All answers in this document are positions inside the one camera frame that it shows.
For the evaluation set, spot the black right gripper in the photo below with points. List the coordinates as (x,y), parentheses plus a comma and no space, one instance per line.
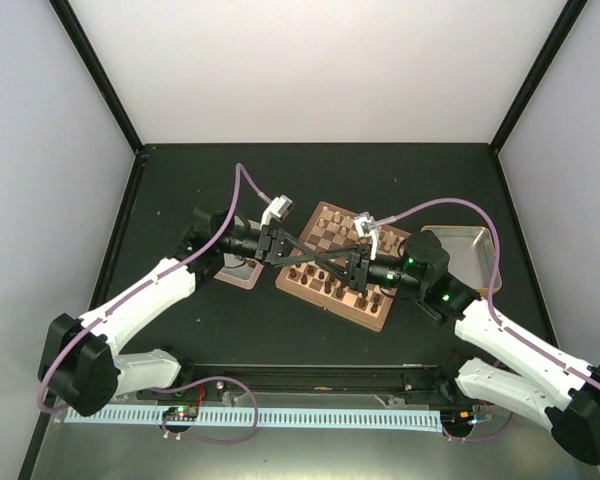
(359,269)

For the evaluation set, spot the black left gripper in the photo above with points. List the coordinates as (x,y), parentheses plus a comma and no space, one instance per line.
(268,242)

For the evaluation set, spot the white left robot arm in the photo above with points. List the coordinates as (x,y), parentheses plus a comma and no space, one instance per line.
(83,362)

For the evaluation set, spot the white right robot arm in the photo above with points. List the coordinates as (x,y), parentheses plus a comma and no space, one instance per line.
(556,390)

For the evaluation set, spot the wooden chess board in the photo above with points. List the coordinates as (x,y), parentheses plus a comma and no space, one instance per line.
(354,306)

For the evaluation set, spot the white chess pieces row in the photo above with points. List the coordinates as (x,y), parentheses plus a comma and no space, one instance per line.
(334,229)

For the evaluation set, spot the pink metal tray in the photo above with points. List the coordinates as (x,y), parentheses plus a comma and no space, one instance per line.
(239,271)

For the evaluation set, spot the yellow metal tray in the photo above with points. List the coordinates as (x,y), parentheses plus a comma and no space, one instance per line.
(472,253)

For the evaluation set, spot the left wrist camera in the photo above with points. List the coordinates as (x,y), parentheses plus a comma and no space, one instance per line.
(278,209)

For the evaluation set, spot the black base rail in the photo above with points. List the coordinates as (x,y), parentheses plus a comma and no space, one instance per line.
(427,385)

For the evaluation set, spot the light blue slotted cable duct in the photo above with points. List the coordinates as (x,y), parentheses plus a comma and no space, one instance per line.
(245,417)

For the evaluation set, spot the black frame post left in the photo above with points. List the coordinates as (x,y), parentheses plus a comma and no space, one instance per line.
(83,46)

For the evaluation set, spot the black frame post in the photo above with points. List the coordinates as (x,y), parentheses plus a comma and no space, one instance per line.
(83,46)
(552,45)

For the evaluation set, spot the black frame post right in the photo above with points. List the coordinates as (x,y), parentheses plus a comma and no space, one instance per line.
(552,45)

